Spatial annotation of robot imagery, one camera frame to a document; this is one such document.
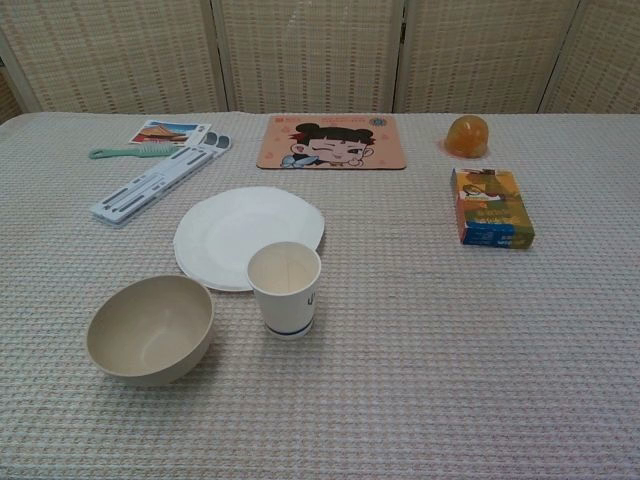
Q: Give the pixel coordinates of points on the white paper cup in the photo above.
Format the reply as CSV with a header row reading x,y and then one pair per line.
x,y
285,310

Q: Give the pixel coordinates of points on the beige bowl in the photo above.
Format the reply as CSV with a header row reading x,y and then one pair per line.
x,y
150,325

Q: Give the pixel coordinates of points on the white paper plate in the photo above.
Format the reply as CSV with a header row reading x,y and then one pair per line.
x,y
225,235

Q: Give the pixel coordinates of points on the cartoon girl mouse pad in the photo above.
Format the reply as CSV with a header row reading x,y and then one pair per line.
x,y
330,145

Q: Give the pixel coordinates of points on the white woven tablecloth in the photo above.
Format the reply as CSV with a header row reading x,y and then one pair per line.
x,y
400,350

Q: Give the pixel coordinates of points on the colourful printed carton box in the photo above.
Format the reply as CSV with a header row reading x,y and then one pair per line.
x,y
492,210

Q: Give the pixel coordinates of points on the orange fruit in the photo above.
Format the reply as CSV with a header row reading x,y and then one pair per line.
x,y
467,136

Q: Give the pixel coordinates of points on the beige woven folding screen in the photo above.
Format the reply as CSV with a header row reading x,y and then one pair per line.
x,y
310,55

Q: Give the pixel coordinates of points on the palace photo postcard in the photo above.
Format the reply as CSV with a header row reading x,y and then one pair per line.
x,y
165,131

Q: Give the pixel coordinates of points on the pale blue folding stand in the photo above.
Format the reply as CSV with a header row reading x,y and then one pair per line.
x,y
135,197

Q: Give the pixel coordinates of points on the green plastic comb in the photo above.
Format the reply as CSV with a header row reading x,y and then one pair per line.
x,y
120,151

